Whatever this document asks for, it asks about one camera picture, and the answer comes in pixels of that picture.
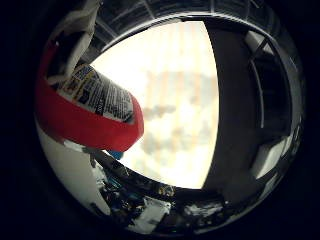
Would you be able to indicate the blue cloth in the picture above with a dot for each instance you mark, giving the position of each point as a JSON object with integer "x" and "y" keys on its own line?
{"x": 116, "y": 154}

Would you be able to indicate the cluttered equipment rack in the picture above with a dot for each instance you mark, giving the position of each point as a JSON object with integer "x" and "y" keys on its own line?
{"x": 156, "y": 203}

